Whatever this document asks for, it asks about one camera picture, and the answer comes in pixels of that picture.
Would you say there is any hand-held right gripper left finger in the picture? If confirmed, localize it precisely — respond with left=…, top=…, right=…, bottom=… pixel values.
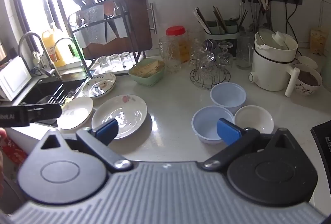
left=39, top=119, right=133, bottom=173

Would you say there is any bundle of chopsticks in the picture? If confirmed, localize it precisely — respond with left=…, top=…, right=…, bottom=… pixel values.
left=193, top=5, right=249, bottom=34

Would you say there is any wide white bowl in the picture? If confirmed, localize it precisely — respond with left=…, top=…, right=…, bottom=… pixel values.
left=234, top=105, right=275, bottom=134

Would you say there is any yellow detergent bottle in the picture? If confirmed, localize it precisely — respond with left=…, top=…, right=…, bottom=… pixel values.
left=41, top=23, right=68, bottom=68

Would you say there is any black power cable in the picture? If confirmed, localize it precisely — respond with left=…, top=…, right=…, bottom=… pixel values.
left=284, top=0, right=291, bottom=36

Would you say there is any leaf pattern plate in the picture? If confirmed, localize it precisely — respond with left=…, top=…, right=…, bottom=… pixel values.
left=82, top=73, right=117, bottom=98

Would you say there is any dark wooden cutting board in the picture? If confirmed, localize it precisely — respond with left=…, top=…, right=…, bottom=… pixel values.
left=82, top=0, right=157, bottom=60

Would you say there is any red lid plastic jar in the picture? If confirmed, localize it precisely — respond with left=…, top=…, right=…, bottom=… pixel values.
left=165, top=26, right=189, bottom=64

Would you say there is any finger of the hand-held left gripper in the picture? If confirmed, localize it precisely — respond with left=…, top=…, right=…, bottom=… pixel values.
left=22, top=103, right=63, bottom=123

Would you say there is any black dish rack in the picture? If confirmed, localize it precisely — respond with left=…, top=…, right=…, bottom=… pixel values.
left=68, top=0, right=145, bottom=78

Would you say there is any green chopstick holder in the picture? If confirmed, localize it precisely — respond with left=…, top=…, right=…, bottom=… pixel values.
left=207, top=20, right=239, bottom=57

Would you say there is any white rack utensil holder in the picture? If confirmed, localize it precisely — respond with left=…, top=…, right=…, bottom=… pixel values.
left=77, top=32, right=89, bottom=49
left=114, top=16, right=129, bottom=39

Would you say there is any pile of wooden toothpicks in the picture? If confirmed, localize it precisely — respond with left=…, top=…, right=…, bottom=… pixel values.
left=133, top=59, right=164, bottom=77

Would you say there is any white electric cooker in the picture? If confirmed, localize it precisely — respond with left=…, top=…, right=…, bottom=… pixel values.
left=249, top=28, right=302, bottom=97

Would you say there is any white faucet water filter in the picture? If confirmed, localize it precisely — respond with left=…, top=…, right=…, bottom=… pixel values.
left=31, top=51, right=51, bottom=69

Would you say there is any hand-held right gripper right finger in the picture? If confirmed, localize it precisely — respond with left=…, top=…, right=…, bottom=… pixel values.
left=203, top=118, right=299, bottom=171

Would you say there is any black cooktop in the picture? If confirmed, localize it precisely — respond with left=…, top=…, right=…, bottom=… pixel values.
left=310, top=122, right=331, bottom=161

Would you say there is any tall clear glass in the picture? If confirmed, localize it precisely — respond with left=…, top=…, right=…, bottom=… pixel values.
left=236, top=31, right=255, bottom=70

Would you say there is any light blue bowl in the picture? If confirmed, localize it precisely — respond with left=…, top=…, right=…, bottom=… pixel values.
left=210, top=82, right=247, bottom=115
left=192, top=106, right=235, bottom=145

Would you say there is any clear stemmed glass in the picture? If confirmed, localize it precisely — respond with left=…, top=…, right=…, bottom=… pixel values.
left=217, top=42, right=233, bottom=72

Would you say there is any floral bowl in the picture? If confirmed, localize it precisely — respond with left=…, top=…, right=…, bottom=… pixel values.
left=293, top=64, right=323, bottom=96

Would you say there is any textured glass mug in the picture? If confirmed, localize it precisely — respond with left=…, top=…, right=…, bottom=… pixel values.
left=158, top=36, right=182, bottom=71

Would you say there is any tall steel faucet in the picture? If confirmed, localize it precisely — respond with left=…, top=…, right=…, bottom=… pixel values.
left=18, top=32, right=62, bottom=80

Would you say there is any small white plate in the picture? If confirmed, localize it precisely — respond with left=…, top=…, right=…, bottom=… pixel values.
left=56, top=96, right=94, bottom=129

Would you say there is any clear drinking glass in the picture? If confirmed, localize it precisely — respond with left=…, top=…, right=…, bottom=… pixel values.
left=121, top=52, right=135, bottom=69
left=110, top=54, right=121, bottom=70
left=98, top=56, right=108, bottom=72

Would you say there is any clear glass cup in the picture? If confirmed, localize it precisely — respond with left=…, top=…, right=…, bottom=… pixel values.
left=190, top=38, right=207, bottom=64
left=198, top=52, right=218, bottom=85

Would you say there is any pink floral white plate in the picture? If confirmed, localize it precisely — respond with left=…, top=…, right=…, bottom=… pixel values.
left=92, top=95, right=148, bottom=140

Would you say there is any sink drain rack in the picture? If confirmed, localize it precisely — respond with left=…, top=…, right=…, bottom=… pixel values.
left=37, top=84, right=78, bottom=107

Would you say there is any green plastic basket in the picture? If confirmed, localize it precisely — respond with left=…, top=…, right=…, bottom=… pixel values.
left=128, top=59, right=166, bottom=88

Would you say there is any green bottle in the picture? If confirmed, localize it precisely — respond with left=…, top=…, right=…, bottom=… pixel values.
left=68, top=44, right=81, bottom=59

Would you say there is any short curved faucet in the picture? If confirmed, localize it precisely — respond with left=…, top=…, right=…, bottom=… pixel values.
left=53, top=37, right=82, bottom=65

